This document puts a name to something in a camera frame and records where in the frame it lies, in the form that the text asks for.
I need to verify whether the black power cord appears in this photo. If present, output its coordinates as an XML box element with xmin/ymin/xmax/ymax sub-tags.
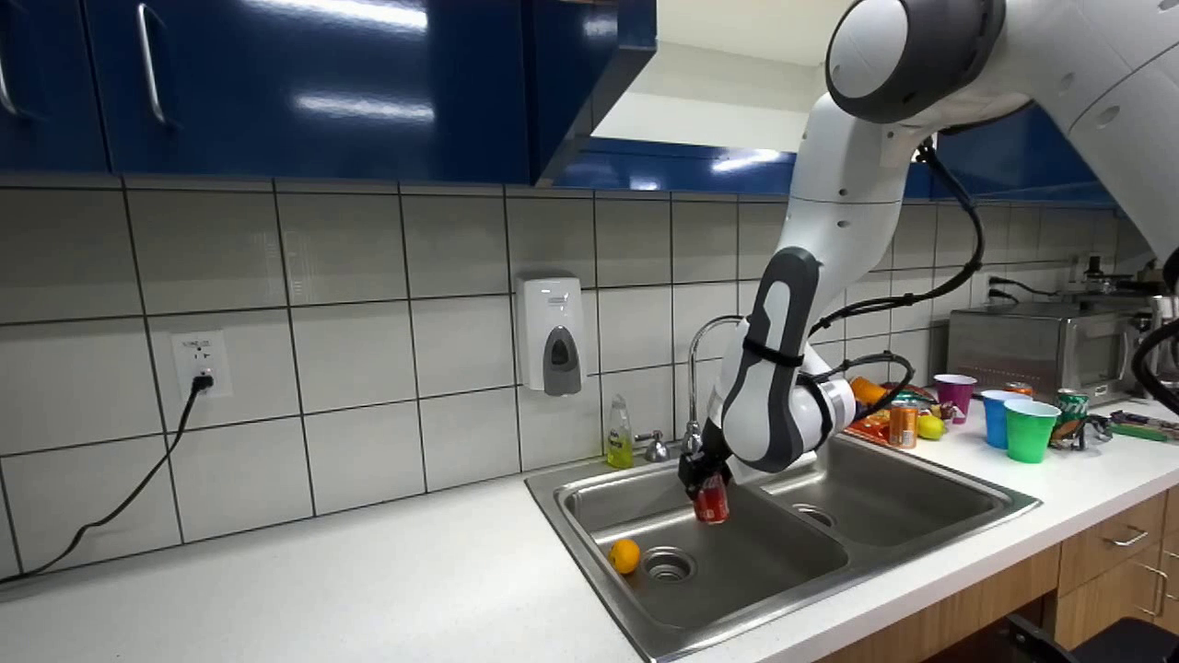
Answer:
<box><xmin>0</xmin><ymin>374</ymin><xmax>217</xmax><ymax>585</ymax></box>

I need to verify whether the chrome faucet handle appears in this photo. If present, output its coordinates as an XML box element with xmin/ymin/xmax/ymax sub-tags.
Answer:
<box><xmin>635</xmin><ymin>426</ymin><xmax>679</xmax><ymax>469</ymax></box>

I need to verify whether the green plastic cup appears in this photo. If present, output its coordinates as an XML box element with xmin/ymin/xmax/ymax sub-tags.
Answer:
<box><xmin>1002</xmin><ymin>398</ymin><xmax>1066</xmax><ymax>469</ymax></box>

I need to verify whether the black appliance power cable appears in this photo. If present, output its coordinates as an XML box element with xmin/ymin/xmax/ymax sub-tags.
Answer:
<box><xmin>984</xmin><ymin>273</ymin><xmax>1076</xmax><ymax>311</ymax></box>

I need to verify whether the green dish soap bottle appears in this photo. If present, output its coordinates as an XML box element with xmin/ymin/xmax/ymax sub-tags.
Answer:
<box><xmin>601</xmin><ymin>396</ymin><xmax>640</xmax><ymax>471</ymax></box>

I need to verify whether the chrome faucet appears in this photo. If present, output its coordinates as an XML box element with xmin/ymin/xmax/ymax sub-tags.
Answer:
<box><xmin>682</xmin><ymin>313</ymin><xmax>748</xmax><ymax>457</ymax></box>

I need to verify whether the silver toaster oven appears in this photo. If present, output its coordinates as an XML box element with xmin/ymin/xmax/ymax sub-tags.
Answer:
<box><xmin>942</xmin><ymin>291</ymin><xmax>1164</xmax><ymax>403</ymax></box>

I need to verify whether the black chair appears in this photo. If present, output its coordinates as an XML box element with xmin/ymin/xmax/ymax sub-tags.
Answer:
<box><xmin>1005</xmin><ymin>612</ymin><xmax>1179</xmax><ymax>663</ymax></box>

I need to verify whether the stainless steel double sink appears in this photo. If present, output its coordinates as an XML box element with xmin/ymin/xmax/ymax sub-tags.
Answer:
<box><xmin>522</xmin><ymin>420</ymin><xmax>1048</xmax><ymax>663</ymax></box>

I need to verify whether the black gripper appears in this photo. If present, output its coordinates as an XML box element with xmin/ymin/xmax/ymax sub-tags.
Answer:
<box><xmin>673</xmin><ymin>420</ymin><xmax>739</xmax><ymax>502</ymax></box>

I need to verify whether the purple plastic cup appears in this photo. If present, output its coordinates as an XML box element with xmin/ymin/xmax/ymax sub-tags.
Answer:
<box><xmin>932</xmin><ymin>374</ymin><xmax>979</xmax><ymax>426</ymax></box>

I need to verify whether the open white wall cabinet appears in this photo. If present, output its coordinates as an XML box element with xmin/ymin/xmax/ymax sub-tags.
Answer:
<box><xmin>556</xmin><ymin>0</ymin><xmax>863</xmax><ymax>200</ymax></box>

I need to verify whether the white wall soap dispenser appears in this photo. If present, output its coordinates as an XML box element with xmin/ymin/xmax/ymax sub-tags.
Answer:
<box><xmin>511</xmin><ymin>268</ymin><xmax>588</xmax><ymax>398</ymax></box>

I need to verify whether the blue plastic cup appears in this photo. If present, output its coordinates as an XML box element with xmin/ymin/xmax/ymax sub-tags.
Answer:
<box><xmin>976</xmin><ymin>387</ymin><xmax>1028</xmax><ymax>453</ymax></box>

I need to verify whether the green flat packet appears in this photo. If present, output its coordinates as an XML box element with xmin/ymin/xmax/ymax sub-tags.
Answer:
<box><xmin>1109</xmin><ymin>409</ymin><xmax>1179</xmax><ymax>446</ymax></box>

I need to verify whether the red cola can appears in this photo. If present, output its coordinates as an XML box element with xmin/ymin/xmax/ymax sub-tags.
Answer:
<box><xmin>691</xmin><ymin>477</ymin><xmax>734</xmax><ymax>532</ymax></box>

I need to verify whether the white wall power outlet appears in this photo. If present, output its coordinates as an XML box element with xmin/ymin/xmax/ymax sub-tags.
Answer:
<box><xmin>171</xmin><ymin>327</ymin><xmax>235</xmax><ymax>403</ymax></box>

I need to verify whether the wooden base cabinet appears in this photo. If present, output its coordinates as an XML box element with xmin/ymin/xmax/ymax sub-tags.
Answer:
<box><xmin>823</xmin><ymin>484</ymin><xmax>1179</xmax><ymax>663</ymax></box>

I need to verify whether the blue glossy cabinet door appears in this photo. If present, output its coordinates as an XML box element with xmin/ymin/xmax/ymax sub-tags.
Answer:
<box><xmin>905</xmin><ymin>103</ymin><xmax>1116</xmax><ymax>208</ymax></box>
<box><xmin>528</xmin><ymin>0</ymin><xmax>661</xmax><ymax>189</ymax></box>
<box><xmin>82</xmin><ymin>0</ymin><xmax>534</xmax><ymax>189</ymax></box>
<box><xmin>0</xmin><ymin>0</ymin><xmax>109</xmax><ymax>176</ymax></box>

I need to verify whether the tan snack can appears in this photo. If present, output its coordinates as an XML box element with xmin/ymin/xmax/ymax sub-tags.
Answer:
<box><xmin>884</xmin><ymin>403</ymin><xmax>922</xmax><ymax>453</ymax></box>

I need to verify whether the small orange fruit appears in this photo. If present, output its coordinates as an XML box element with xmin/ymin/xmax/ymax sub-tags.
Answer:
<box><xmin>605</xmin><ymin>539</ymin><xmax>646</xmax><ymax>580</ymax></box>

